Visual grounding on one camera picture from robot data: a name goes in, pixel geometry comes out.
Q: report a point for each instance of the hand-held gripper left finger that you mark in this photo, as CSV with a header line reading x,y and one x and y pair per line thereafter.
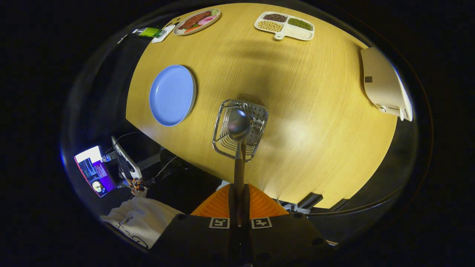
x,y
232,204

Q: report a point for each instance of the white divided bean tray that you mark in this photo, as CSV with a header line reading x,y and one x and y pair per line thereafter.
x,y
297,33

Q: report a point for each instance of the green label drink bottle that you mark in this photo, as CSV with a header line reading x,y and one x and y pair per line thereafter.
x,y
150,32

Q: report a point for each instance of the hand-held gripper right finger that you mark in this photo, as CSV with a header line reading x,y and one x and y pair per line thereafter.
x,y
246,204

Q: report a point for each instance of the white toaster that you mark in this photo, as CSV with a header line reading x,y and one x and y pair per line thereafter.
x,y
382,85

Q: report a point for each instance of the white square coaster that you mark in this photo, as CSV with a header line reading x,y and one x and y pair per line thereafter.
x,y
167,33

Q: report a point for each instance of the plate of toy food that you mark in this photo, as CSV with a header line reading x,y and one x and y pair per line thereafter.
x,y
196,20

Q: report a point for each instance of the lit computer monitor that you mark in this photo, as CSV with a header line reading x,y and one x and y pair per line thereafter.
x,y
92,170

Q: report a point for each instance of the blue round plate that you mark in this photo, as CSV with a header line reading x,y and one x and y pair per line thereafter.
x,y
172,94

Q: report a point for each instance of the white printed cloth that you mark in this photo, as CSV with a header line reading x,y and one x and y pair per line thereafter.
x,y
148,218

